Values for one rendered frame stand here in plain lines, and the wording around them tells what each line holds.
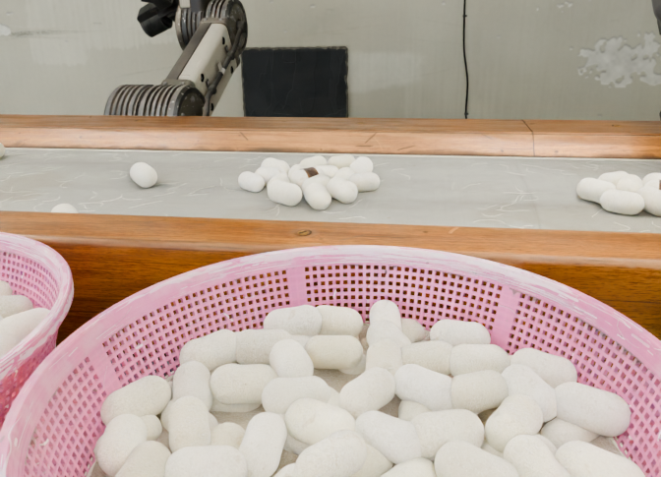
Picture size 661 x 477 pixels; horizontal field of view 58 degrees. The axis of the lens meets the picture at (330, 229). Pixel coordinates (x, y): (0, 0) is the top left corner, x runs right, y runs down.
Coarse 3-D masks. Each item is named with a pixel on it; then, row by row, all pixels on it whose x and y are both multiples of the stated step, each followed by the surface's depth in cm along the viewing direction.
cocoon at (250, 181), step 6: (240, 174) 58; (246, 174) 58; (252, 174) 57; (258, 174) 58; (240, 180) 58; (246, 180) 57; (252, 180) 57; (258, 180) 57; (240, 186) 59; (246, 186) 58; (252, 186) 57; (258, 186) 57
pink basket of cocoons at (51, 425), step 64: (256, 256) 35; (320, 256) 36; (384, 256) 36; (448, 256) 35; (128, 320) 30; (192, 320) 33; (256, 320) 35; (512, 320) 33; (64, 384) 26; (128, 384) 29; (640, 384) 26; (0, 448) 20; (64, 448) 24; (640, 448) 25
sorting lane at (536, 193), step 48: (0, 192) 59; (48, 192) 59; (96, 192) 59; (144, 192) 59; (192, 192) 58; (240, 192) 58; (384, 192) 57; (432, 192) 57; (480, 192) 57; (528, 192) 57; (576, 192) 56
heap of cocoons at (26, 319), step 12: (0, 288) 39; (0, 300) 37; (12, 300) 37; (24, 300) 37; (0, 312) 36; (12, 312) 36; (24, 312) 35; (36, 312) 35; (48, 312) 35; (0, 324) 34; (12, 324) 34; (24, 324) 34; (36, 324) 34; (0, 336) 32; (12, 336) 33; (24, 336) 34; (0, 348) 31
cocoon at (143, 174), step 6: (138, 162) 61; (144, 162) 61; (132, 168) 60; (138, 168) 59; (144, 168) 59; (150, 168) 59; (132, 174) 60; (138, 174) 59; (144, 174) 59; (150, 174) 59; (156, 174) 60; (138, 180) 59; (144, 180) 59; (150, 180) 59; (144, 186) 59; (150, 186) 60
